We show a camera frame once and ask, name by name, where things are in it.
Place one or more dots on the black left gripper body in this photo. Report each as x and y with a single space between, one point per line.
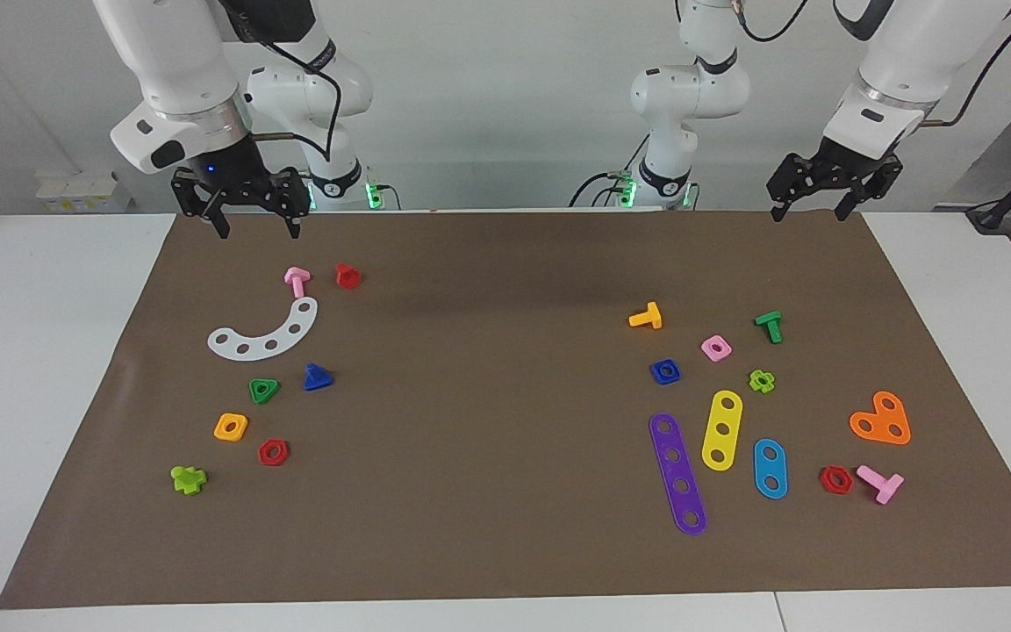
848 171

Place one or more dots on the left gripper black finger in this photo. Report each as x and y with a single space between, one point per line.
788 180
874 189

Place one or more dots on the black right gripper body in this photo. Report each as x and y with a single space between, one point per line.
238 175

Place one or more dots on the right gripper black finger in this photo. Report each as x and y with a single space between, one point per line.
295 197
198 193

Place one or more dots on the blue triangle-head plastic screw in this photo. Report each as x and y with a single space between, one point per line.
317 379

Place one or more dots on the blue square plastic nut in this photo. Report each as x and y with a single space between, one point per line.
655 377

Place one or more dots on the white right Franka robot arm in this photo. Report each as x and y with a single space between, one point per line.
181 70

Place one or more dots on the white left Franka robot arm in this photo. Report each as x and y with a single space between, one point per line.
690 88

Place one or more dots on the pink plastic screw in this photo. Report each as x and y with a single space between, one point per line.
885 487
297 281

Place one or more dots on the red plastic screw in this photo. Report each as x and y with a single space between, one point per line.
347 276

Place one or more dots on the dark green plastic screw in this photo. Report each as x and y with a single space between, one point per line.
770 326

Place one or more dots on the green triangle plastic nut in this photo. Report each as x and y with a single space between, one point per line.
273 385

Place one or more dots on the pink square plastic nut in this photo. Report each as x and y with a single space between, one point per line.
707 351

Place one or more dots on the orange-yellow plastic screw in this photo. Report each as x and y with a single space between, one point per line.
650 316

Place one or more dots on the lime green cross nut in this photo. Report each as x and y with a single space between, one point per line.
753 379

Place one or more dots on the orange square plastic nut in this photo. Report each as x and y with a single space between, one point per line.
219 430

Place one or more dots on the red hexagon plastic nut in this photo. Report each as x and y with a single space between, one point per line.
825 481
263 455

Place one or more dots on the lime green cross-head screw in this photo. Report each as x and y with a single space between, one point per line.
187 480

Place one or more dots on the white box with yellow labels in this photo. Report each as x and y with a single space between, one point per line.
84 193

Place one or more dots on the white curved strip with holes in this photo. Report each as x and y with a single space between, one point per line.
283 337

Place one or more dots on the orange heart-shaped plastic plate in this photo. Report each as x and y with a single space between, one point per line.
881 421

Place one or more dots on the yellow three-hole plastic strip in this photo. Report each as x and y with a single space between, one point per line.
721 417

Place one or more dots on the blue two-hole plastic strip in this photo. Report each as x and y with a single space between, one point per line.
770 468

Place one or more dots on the purple four-hole plastic strip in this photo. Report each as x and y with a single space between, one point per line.
677 470

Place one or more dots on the brown table mat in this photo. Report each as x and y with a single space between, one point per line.
505 491

